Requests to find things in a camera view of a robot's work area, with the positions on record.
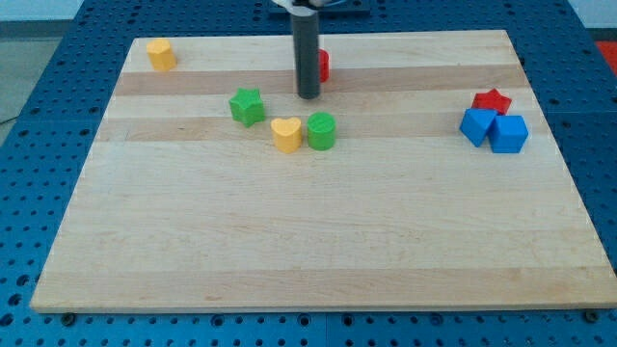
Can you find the yellow heart block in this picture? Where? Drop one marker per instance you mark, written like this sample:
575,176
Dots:
287,134

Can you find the red cylinder block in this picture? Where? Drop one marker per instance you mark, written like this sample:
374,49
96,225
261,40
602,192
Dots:
324,65

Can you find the blue cube block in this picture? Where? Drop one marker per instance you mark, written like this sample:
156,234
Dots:
508,134

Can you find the blue triangular block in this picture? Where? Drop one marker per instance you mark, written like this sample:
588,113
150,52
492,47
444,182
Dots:
476,124

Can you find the red star block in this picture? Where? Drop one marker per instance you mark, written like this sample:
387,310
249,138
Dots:
493,100

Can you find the yellow pentagon block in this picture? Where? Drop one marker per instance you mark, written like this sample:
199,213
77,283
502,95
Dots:
161,55

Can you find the green cylinder block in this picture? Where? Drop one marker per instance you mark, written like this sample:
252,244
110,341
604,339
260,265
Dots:
321,131

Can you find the green star block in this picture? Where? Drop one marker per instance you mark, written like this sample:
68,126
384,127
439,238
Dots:
247,107

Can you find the wooden board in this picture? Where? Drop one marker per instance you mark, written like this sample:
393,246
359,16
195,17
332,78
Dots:
180,209

